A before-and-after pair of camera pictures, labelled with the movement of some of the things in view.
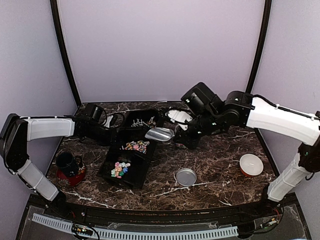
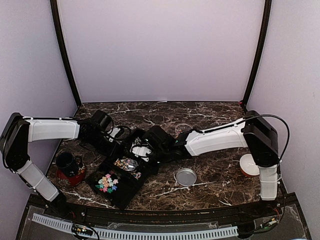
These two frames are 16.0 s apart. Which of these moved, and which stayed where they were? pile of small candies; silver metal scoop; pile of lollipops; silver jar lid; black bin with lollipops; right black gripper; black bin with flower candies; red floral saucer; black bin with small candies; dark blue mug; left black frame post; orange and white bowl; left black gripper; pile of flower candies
Moved: right black gripper; pile of flower candies; black bin with lollipops; black bin with flower candies; pile of small candies; silver metal scoop; pile of lollipops; black bin with small candies
Stayed: orange and white bowl; red floral saucer; silver jar lid; dark blue mug; left black frame post; left black gripper
